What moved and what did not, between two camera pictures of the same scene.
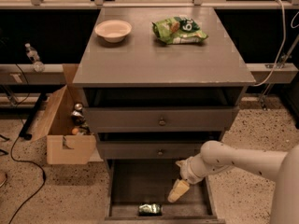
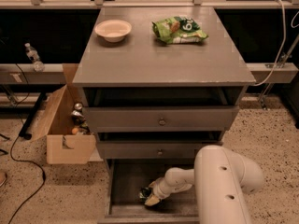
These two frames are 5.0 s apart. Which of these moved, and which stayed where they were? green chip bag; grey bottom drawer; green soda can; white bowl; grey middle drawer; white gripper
Moved: green soda can; white gripper
Stayed: white bowl; grey bottom drawer; green chip bag; grey middle drawer
